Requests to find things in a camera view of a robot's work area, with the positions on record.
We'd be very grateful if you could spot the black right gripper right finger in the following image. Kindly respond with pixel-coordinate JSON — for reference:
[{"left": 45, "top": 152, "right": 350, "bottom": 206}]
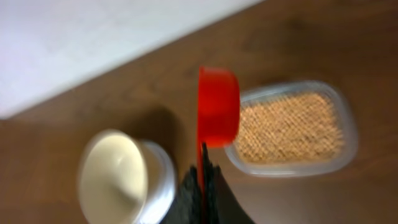
[{"left": 201, "top": 142, "right": 254, "bottom": 224}]

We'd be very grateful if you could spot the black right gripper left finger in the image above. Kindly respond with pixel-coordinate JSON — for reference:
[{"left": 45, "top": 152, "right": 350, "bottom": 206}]
[{"left": 160, "top": 166, "right": 202, "bottom": 224}]

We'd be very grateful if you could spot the red plastic measuring scoop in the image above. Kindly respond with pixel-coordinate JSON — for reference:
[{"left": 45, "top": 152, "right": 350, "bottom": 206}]
[{"left": 197, "top": 67, "right": 240, "bottom": 223}]

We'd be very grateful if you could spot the white digital kitchen scale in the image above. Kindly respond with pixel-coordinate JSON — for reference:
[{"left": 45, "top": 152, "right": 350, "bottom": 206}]
[{"left": 137, "top": 141, "right": 177, "bottom": 224}]

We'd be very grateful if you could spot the white ceramic bowl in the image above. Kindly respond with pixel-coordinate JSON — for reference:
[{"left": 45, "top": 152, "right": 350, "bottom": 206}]
[{"left": 77, "top": 129, "right": 149, "bottom": 224}]

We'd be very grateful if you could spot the clear plastic container of beans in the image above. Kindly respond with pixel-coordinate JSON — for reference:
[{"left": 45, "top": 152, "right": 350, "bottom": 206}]
[{"left": 225, "top": 80, "right": 358, "bottom": 177}]

